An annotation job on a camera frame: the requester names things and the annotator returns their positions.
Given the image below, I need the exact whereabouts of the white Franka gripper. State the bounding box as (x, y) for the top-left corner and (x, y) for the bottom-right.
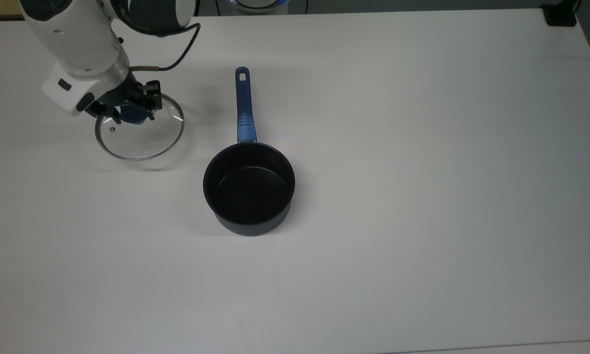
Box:
(41, 64), (162, 125)

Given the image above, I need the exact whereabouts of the glass lid with blue knob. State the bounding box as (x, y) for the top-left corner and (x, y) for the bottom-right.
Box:
(95, 92), (185, 161)

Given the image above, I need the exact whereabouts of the dark blue saucepan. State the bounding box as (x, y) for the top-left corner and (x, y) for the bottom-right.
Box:
(203, 67), (296, 237)

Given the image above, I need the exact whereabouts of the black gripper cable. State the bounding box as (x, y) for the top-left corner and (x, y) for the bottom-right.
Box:
(127, 22), (202, 72)

